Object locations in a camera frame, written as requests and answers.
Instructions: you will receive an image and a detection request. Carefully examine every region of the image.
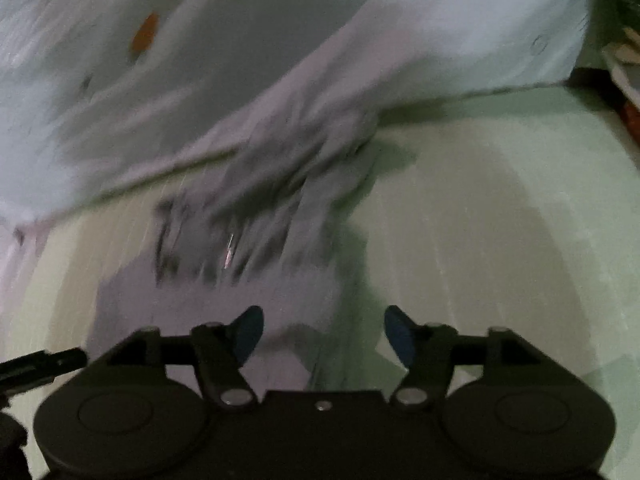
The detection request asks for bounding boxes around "grey garment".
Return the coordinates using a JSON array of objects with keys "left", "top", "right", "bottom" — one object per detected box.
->
[{"left": 87, "top": 110, "right": 376, "bottom": 361}]

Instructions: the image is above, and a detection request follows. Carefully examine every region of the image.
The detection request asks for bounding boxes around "white printed storage bag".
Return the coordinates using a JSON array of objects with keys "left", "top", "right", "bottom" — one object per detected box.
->
[{"left": 1, "top": 0, "right": 593, "bottom": 226}]

